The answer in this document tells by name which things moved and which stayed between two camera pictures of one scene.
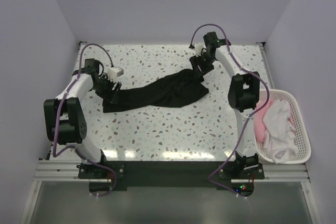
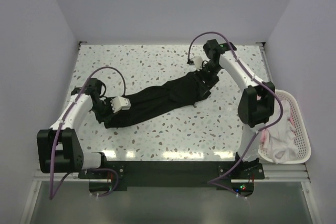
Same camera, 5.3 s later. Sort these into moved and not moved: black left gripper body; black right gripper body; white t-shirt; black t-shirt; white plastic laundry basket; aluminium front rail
Moved: black left gripper body; black t-shirt; black right gripper body
Not moved: white t-shirt; aluminium front rail; white plastic laundry basket
